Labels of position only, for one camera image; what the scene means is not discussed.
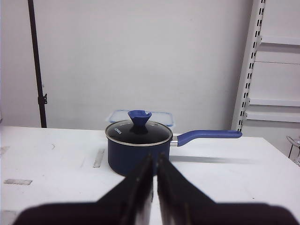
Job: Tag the glass pot lid blue knob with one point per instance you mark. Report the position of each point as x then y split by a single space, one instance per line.
138 130

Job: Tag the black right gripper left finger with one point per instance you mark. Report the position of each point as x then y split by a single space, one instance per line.
128 203

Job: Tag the clear plastic food container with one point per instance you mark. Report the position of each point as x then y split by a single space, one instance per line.
165 118

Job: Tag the black tripod pole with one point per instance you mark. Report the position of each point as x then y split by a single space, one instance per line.
42 98

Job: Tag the white slotted shelf rack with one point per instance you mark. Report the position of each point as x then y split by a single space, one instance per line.
268 94

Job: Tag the blue saucepan with handle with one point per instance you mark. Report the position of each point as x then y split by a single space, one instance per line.
122 159

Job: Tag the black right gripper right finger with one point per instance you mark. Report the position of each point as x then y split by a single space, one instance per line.
181 203

